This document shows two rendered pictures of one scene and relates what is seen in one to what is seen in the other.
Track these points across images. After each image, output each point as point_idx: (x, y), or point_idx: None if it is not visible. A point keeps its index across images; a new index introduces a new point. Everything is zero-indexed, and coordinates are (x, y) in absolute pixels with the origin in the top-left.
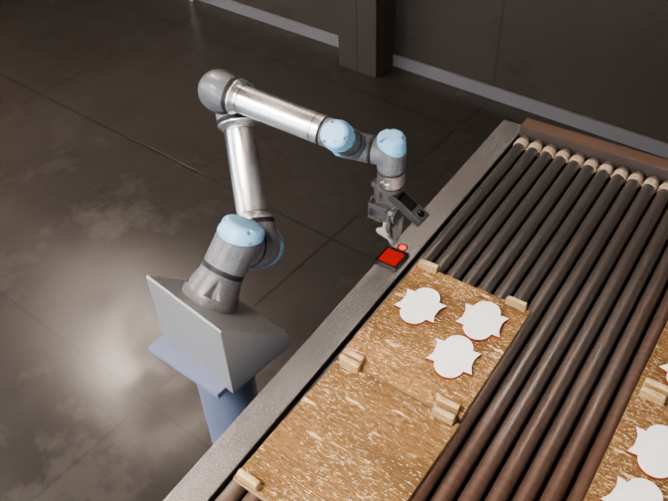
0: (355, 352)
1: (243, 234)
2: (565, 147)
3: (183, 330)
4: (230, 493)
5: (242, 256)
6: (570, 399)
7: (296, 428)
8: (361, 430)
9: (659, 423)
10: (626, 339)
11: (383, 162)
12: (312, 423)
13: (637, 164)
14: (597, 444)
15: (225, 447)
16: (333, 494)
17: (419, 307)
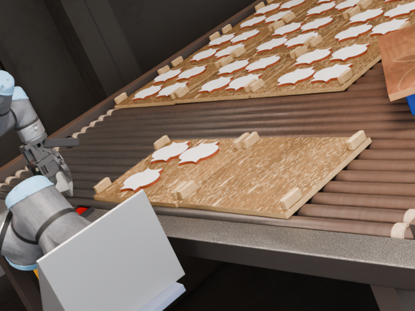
0: (178, 186)
1: (42, 176)
2: (13, 173)
3: (107, 275)
4: (300, 216)
5: (60, 193)
6: (249, 115)
7: (243, 199)
8: (254, 171)
9: (276, 82)
10: (208, 110)
11: (25, 109)
12: (241, 193)
13: (57, 137)
14: (286, 99)
15: (251, 237)
16: (309, 164)
17: (144, 178)
